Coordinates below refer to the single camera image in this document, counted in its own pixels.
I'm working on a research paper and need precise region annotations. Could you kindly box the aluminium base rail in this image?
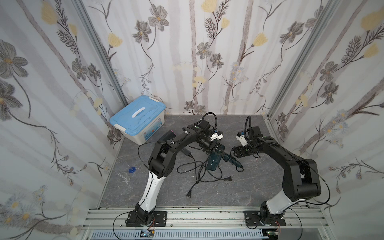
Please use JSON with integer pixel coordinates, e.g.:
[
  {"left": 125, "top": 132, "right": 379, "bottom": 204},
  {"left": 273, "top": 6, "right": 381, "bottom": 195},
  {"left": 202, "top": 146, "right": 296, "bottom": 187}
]
[{"left": 79, "top": 206, "right": 335, "bottom": 240}]

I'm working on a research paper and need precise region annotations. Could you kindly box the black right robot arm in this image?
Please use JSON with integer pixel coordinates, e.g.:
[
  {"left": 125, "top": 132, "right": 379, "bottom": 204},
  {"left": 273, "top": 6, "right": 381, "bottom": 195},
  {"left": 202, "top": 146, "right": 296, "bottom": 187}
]
[{"left": 233, "top": 116, "right": 322, "bottom": 226}]

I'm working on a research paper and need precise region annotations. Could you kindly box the black hair dryer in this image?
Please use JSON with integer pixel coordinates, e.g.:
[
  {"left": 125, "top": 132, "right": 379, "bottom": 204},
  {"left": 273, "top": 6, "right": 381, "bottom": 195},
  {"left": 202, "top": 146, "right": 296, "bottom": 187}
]
[{"left": 154, "top": 131, "right": 196, "bottom": 158}]

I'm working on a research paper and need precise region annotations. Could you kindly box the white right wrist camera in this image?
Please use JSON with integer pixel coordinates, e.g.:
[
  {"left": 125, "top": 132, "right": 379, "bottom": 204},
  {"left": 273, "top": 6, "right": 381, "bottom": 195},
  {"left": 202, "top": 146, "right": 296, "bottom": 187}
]
[{"left": 236, "top": 132, "right": 248, "bottom": 147}]

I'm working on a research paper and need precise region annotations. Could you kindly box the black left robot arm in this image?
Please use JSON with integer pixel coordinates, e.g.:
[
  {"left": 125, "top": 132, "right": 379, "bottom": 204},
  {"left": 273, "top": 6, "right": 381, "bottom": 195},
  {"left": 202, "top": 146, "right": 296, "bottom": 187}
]
[{"left": 125, "top": 112, "right": 223, "bottom": 227}]

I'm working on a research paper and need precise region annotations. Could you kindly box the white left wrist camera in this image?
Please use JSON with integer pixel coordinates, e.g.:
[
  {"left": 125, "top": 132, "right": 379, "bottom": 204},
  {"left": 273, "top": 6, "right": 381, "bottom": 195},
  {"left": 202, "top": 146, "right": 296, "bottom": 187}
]
[{"left": 210, "top": 131, "right": 224, "bottom": 142}]

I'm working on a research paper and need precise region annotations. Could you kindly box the dark green hair dryer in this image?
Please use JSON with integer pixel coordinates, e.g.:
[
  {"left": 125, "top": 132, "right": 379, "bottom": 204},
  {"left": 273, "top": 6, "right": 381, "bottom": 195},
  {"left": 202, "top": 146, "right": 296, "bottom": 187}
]
[{"left": 207, "top": 144, "right": 244, "bottom": 172}]

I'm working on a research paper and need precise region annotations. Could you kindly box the blue lid storage box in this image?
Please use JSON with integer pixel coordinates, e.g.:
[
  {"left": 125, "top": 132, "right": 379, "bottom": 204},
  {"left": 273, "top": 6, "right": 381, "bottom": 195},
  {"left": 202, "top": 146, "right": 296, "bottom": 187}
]
[{"left": 110, "top": 96, "right": 166, "bottom": 145}]

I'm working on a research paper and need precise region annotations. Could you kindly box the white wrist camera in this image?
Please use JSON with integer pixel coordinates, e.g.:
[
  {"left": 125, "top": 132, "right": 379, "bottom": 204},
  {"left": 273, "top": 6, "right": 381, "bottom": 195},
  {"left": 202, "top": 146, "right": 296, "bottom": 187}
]
[
  {"left": 236, "top": 132, "right": 248, "bottom": 147},
  {"left": 210, "top": 131, "right": 224, "bottom": 142}
]

